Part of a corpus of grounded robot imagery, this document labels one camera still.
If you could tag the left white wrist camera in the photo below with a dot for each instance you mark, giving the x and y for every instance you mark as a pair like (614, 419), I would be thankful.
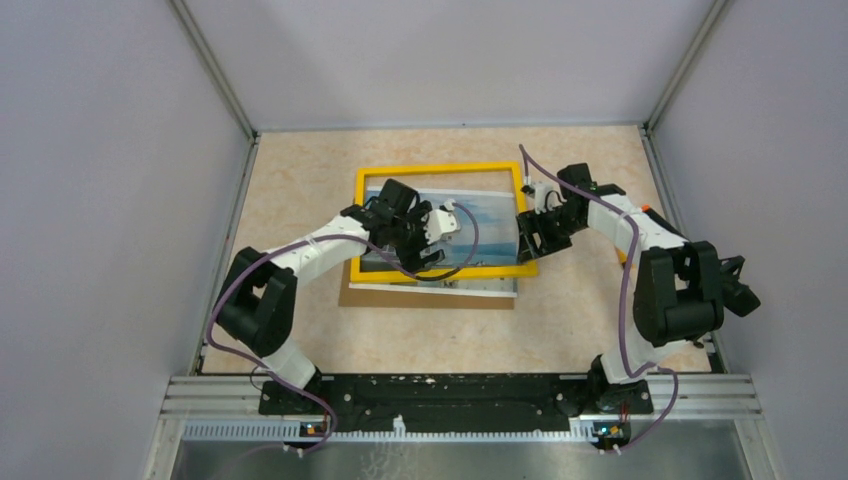
(441, 222)

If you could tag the building and sky photo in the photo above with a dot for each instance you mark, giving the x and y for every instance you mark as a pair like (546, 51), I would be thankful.
(496, 247)

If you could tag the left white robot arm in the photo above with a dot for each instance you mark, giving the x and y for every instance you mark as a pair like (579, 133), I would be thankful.
(256, 305)

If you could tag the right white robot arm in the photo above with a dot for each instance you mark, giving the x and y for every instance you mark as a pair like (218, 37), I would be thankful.
(639, 348)

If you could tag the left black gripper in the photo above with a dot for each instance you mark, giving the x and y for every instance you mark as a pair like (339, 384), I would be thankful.
(411, 258)

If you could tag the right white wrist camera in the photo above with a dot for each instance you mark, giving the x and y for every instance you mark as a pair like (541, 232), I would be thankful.
(545, 197)

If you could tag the aluminium front rail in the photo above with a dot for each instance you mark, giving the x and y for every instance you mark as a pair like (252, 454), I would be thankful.
(699, 397)

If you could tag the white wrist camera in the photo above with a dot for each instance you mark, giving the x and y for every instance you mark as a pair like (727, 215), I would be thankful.
(545, 197)
(441, 222)

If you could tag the brown frame backing board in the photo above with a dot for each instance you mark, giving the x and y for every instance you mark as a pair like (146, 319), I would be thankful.
(424, 301)

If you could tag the white cable duct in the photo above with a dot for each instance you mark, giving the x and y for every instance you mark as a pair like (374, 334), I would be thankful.
(292, 431)

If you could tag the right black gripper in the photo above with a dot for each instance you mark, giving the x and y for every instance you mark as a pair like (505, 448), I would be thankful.
(529, 224)

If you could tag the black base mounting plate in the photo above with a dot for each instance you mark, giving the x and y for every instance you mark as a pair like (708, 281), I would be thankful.
(456, 403)

